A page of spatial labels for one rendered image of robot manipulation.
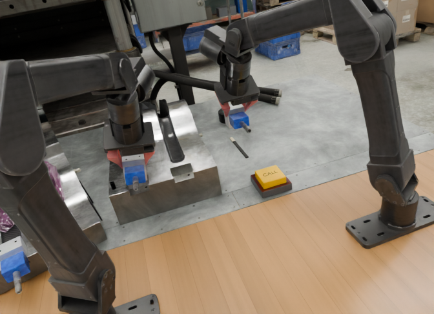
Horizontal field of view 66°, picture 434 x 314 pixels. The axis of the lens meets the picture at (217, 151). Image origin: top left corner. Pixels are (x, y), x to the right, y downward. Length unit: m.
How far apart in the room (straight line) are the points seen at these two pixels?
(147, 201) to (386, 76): 0.56
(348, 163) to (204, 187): 0.39
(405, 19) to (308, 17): 4.17
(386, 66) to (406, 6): 4.15
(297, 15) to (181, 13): 0.97
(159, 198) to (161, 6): 0.95
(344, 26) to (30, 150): 0.48
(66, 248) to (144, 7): 1.19
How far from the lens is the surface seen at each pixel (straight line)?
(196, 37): 4.58
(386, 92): 0.64
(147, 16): 1.55
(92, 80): 0.55
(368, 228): 0.76
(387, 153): 0.68
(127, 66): 0.61
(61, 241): 0.51
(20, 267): 0.79
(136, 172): 0.75
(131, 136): 0.69
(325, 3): 0.62
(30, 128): 0.43
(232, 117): 0.89
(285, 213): 0.79
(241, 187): 0.88
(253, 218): 0.79
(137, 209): 0.84
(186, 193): 0.83
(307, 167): 0.94
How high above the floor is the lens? 1.33
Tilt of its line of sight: 31 degrees down
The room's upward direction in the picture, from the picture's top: 10 degrees counter-clockwise
